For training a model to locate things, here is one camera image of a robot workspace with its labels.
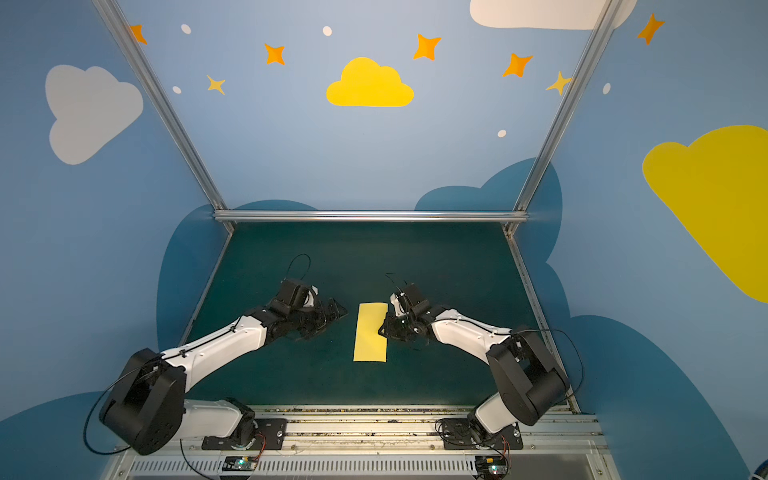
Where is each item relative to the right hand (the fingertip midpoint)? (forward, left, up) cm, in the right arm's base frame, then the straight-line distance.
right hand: (380, 329), depth 87 cm
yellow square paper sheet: (-2, +3, -7) cm, 8 cm away
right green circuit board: (-31, -29, -7) cm, 43 cm away
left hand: (+1, +11, +4) cm, 12 cm away
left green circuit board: (-34, +32, -6) cm, 47 cm away
